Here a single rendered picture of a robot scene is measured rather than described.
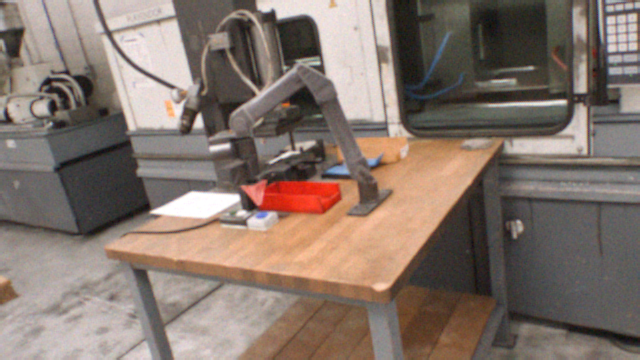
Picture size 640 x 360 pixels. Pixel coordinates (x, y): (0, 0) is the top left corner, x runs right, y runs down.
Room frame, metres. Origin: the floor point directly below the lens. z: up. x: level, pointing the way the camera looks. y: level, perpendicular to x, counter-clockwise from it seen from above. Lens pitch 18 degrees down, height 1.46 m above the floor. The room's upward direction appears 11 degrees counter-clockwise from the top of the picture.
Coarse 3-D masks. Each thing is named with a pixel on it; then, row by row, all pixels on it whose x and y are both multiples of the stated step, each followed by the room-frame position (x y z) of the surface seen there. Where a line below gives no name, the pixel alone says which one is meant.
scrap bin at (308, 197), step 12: (264, 192) 1.59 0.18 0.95; (276, 192) 1.64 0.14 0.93; (288, 192) 1.63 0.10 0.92; (300, 192) 1.60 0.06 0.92; (312, 192) 1.57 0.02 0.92; (324, 192) 1.54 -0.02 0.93; (336, 192) 1.52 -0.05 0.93; (264, 204) 1.54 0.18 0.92; (276, 204) 1.51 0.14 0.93; (288, 204) 1.49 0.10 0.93; (300, 204) 1.46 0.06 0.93; (312, 204) 1.44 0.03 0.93; (324, 204) 1.43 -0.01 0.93
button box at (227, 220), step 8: (224, 216) 1.48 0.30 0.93; (232, 216) 1.47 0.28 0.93; (240, 216) 1.45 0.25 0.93; (248, 216) 1.44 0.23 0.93; (200, 224) 1.50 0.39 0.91; (224, 224) 1.47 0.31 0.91; (232, 224) 1.45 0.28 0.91; (240, 224) 1.43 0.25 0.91; (128, 232) 1.58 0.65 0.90; (136, 232) 1.56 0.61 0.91; (144, 232) 1.54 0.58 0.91; (152, 232) 1.52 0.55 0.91; (160, 232) 1.51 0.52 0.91; (168, 232) 1.50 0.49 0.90
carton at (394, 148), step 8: (400, 136) 1.91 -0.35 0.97; (360, 144) 2.00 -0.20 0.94; (368, 144) 1.98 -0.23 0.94; (376, 144) 1.96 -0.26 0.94; (384, 144) 1.94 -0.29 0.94; (392, 144) 1.92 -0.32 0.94; (400, 144) 1.90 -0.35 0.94; (368, 152) 1.86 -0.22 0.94; (376, 152) 1.84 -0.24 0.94; (384, 152) 1.82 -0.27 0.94; (392, 152) 1.80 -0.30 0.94; (400, 152) 1.84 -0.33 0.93; (408, 152) 1.90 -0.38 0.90; (384, 160) 1.82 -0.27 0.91; (392, 160) 1.80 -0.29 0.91
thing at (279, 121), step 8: (280, 104) 1.78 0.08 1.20; (272, 112) 1.76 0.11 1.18; (280, 112) 1.74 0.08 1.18; (288, 112) 1.74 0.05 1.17; (296, 112) 1.78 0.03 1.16; (264, 120) 1.77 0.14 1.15; (272, 120) 1.75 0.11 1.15; (280, 120) 1.75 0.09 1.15; (288, 120) 1.76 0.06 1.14; (296, 120) 1.79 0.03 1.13; (256, 128) 1.73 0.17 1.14; (264, 128) 1.70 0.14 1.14; (272, 128) 1.68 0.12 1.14; (280, 128) 1.71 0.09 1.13; (288, 128) 1.74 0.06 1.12; (256, 136) 1.73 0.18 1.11; (264, 136) 1.71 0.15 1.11; (272, 136) 1.69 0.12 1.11
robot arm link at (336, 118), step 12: (336, 96) 1.41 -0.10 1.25; (324, 108) 1.40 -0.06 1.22; (336, 108) 1.41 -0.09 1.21; (336, 120) 1.41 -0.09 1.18; (336, 132) 1.41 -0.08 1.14; (348, 132) 1.41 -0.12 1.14; (348, 144) 1.41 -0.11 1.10; (348, 156) 1.41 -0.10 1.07; (360, 156) 1.41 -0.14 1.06; (348, 168) 1.40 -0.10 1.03
